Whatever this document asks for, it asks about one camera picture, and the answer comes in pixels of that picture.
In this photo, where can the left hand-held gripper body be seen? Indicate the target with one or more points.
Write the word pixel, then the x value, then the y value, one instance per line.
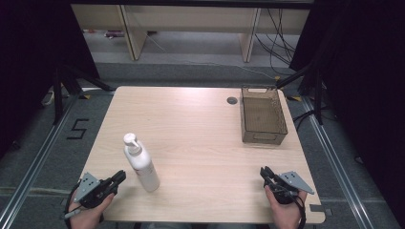
pixel 90 191

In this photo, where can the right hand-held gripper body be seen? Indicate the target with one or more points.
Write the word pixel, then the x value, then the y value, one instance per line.
pixel 288 187

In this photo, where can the person's left hand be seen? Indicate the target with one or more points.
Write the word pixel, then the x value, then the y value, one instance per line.
pixel 90 213

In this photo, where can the person's right hand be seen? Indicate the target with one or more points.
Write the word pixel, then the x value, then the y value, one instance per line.
pixel 285 214

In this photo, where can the white pump bottle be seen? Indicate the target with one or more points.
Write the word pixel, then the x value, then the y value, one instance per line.
pixel 141 165

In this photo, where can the brown translucent plastic basket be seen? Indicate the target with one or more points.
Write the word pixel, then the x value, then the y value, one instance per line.
pixel 262 117

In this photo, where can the grey round table grommet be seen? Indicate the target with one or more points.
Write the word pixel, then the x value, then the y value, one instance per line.
pixel 232 100

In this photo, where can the black metal stand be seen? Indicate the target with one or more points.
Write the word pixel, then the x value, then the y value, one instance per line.
pixel 60 92
pixel 316 95

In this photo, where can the black curtain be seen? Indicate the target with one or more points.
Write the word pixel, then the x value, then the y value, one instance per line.
pixel 35 63
pixel 359 79

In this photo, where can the light wooden desk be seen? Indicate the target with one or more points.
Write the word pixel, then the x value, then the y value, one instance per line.
pixel 191 19

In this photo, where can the aluminium floor rail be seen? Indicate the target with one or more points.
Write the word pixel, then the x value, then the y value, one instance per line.
pixel 334 159
pixel 35 168

